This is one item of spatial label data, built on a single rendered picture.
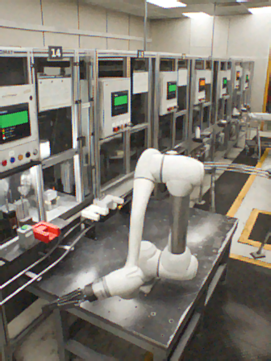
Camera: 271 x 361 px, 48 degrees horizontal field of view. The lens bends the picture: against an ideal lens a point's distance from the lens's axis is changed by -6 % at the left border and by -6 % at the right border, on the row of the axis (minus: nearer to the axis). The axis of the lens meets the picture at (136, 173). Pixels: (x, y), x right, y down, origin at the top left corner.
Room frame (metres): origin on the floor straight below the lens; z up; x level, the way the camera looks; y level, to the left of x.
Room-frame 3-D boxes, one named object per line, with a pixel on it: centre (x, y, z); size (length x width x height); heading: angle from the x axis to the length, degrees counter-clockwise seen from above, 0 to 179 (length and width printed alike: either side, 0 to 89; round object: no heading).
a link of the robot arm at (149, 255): (1.55, -0.05, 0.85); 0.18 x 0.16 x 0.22; 75
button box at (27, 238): (1.58, 0.66, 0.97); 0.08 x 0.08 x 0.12; 61
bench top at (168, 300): (1.98, -0.06, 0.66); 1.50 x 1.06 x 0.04; 151
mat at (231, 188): (5.88, -2.20, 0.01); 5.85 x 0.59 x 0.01; 151
